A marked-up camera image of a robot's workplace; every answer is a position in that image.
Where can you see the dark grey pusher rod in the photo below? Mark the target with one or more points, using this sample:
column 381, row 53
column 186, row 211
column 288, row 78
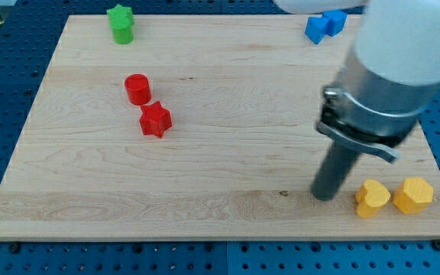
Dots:
column 335, row 167

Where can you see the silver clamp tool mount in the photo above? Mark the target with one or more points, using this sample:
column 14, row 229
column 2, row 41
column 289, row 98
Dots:
column 364, row 113

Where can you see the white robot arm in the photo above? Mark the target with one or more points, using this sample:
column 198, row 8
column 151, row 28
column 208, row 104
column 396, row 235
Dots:
column 391, row 73

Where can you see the wooden board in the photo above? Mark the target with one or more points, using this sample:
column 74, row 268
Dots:
column 244, row 93

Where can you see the yellow heart block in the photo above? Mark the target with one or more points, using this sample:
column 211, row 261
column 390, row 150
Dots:
column 371, row 198

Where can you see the yellow hexagon block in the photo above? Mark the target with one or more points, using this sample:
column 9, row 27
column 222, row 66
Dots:
column 413, row 195

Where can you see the blue angular block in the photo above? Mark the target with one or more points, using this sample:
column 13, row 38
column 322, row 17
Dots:
column 316, row 28

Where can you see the blue cube block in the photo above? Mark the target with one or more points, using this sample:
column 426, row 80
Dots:
column 336, row 21

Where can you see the black bolt right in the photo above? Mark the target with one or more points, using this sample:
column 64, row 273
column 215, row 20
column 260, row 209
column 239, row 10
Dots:
column 436, row 244

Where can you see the black bolt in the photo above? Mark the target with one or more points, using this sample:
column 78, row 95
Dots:
column 14, row 248
column 436, row 244

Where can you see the red star block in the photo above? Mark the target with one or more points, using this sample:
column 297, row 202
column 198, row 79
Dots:
column 155, row 119

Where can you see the red cylinder block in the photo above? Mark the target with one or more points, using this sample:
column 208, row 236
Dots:
column 138, row 89

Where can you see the green star block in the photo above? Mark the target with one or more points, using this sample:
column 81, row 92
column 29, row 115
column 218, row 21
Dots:
column 121, row 21

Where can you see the black bolt left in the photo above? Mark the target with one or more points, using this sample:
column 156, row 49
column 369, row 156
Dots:
column 14, row 248

